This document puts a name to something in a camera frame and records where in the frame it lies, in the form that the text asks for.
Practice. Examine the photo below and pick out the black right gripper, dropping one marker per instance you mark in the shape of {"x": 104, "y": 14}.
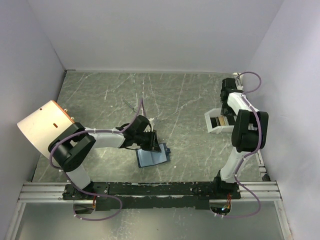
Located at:
{"x": 225, "y": 111}

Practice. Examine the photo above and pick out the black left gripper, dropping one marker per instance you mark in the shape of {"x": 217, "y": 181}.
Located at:
{"x": 153, "y": 144}

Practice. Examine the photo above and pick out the blue leather card holder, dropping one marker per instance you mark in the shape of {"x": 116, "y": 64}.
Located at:
{"x": 149, "y": 158}

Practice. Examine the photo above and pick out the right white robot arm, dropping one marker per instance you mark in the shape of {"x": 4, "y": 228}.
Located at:
{"x": 249, "y": 132}

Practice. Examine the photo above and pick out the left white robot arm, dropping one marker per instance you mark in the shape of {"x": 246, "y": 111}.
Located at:
{"x": 72, "y": 146}

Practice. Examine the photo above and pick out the stack of credit cards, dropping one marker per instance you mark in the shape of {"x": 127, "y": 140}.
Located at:
{"x": 219, "y": 121}

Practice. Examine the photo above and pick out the white plastic bin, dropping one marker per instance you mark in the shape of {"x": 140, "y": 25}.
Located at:
{"x": 214, "y": 113}

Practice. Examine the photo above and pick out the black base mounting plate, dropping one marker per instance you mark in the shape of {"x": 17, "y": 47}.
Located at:
{"x": 149, "y": 195}

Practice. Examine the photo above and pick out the beige cylindrical lamp shade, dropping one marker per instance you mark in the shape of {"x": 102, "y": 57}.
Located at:
{"x": 44, "y": 125}

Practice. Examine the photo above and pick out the aluminium frame rail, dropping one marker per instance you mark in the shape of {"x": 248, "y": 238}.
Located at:
{"x": 152, "y": 211}

